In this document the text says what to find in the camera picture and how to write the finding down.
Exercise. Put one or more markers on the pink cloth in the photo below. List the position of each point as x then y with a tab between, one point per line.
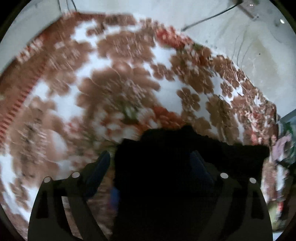
282	148

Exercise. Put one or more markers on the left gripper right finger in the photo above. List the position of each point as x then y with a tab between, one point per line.
232	205

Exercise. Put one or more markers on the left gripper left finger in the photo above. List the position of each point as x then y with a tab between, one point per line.
48	219

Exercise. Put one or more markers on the blue and black hooded jacket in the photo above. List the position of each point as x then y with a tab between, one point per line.
157	181

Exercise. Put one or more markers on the floral brown bed blanket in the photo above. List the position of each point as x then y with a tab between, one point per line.
88	81

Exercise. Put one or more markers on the white wall power strip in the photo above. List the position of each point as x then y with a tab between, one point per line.
250	8

